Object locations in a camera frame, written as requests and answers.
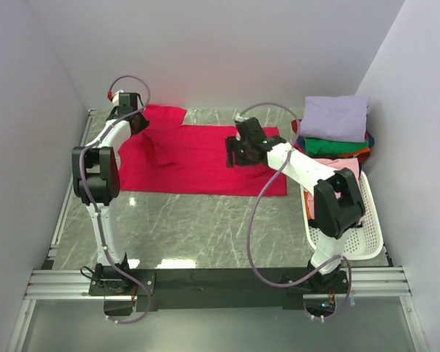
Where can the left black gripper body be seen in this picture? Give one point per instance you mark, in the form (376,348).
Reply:
(143,122)

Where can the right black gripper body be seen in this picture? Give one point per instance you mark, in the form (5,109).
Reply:
(245,158)

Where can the crimson red t shirt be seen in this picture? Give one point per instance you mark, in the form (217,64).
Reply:
(172,157)

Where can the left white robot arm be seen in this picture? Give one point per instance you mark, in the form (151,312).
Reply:
(96,178)

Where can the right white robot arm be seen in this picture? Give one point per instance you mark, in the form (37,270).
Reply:
(338,203)

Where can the folded green t shirt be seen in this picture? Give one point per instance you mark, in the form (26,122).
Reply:
(315,146)

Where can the orange garment in basket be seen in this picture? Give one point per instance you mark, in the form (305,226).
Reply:
(309,203)

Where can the pink t shirt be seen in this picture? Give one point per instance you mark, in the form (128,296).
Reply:
(338,164)

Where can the folded lavender t shirt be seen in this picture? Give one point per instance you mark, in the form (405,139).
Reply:
(339,119)

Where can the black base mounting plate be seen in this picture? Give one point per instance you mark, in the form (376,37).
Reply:
(201,288)

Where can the white perforated laundry basket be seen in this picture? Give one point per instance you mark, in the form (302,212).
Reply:
(365,242)

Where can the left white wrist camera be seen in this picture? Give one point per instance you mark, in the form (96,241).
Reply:
(114,97)

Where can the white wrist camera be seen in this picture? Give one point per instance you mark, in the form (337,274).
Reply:
(114,97)
(238,118)

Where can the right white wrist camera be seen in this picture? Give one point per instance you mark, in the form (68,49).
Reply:
(238,118)

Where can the aluminium extrusion rail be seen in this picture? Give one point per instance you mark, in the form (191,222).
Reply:
(71,285)

